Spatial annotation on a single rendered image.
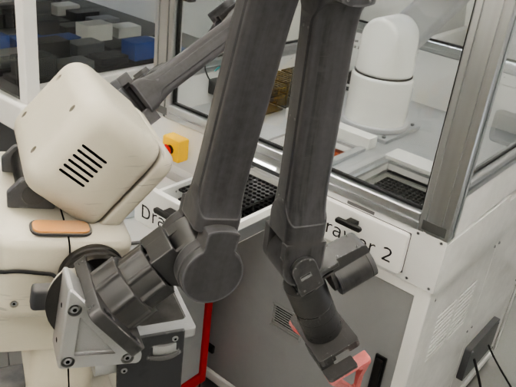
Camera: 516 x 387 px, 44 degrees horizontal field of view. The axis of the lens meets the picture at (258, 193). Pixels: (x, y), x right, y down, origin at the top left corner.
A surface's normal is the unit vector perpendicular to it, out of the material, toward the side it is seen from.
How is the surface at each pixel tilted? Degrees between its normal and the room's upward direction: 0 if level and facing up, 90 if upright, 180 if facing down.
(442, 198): 90
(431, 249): 90
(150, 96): 58
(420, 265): 90
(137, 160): 90
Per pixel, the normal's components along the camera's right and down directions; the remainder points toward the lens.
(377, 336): -0.64, 0.28
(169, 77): 0.50, -0.11
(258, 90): 0.44, 0.46
